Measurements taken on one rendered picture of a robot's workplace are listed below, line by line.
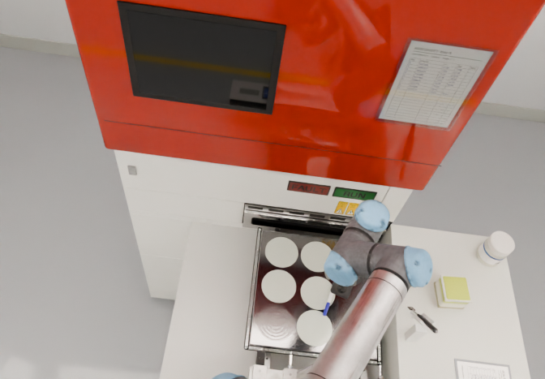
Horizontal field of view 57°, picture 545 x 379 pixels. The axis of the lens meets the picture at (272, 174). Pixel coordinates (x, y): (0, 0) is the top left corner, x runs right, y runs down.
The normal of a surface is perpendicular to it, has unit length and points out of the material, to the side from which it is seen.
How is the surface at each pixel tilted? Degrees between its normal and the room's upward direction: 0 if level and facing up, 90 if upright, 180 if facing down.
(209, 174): 90
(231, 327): 0
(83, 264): 0
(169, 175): 90
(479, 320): 0
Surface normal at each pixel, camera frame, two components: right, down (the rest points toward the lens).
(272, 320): 0.11, -0.56
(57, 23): -0.08, 0.82
